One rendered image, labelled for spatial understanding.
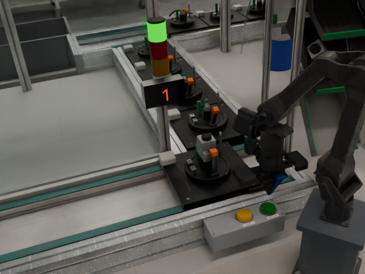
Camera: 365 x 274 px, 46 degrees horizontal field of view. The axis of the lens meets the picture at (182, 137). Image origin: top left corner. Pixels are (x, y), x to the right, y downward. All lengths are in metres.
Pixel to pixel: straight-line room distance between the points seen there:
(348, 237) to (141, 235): 0.50
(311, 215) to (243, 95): 1.01
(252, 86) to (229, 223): 1.01
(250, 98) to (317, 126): 0.61
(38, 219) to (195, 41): 1.45
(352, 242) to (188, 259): 0.44
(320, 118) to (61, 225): 0.84
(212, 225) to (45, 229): 0.47
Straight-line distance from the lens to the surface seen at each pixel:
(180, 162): 1.35
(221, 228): 1.14
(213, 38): 2.47
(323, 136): 1.39
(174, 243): 1.19
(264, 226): 1.18
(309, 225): 1.03
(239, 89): 2.01
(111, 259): 1.17
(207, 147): 1.24
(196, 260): 1.21
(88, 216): 1.30
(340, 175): 0.96
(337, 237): 1.02
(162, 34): 1.17
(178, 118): 1.58
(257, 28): 2.57
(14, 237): 1.31
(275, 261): 1.21
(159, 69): 1.21
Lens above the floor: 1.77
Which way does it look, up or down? 33 degrees down
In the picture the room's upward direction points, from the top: 4 degrees counter-clockwise
